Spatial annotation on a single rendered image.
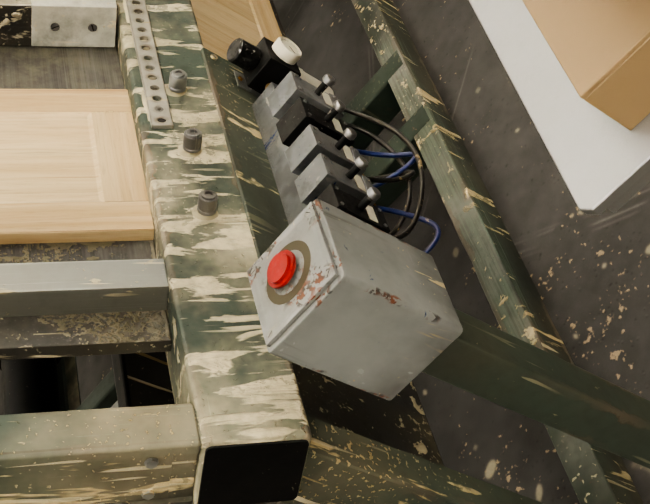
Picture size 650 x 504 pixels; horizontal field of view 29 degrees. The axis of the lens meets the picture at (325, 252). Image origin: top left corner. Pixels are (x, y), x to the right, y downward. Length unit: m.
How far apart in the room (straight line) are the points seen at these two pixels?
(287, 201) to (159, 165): 0.17
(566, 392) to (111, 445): 0.52
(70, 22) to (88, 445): 0.82
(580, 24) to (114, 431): 0.62
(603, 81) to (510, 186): 1.31
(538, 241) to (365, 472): 1.05
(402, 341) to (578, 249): 1.07
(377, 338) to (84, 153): 0.62
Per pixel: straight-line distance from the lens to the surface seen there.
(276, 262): 1.24
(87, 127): 1.77
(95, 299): 1.50
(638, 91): 1.22
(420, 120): 2.48
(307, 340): 1.23
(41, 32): 1.95
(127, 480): 1.35
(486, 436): 2.31
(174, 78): 1.78
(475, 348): 1.35
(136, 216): 1.62
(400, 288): 1.24
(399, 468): 1.47
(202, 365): 1.39
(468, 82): 2.73
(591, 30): 1.23
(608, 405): 1.52
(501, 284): 2.14
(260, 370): 1.40
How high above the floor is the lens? 1.61
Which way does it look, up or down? 34 degrees down
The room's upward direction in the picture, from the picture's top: 65 degrees counter-clockwise
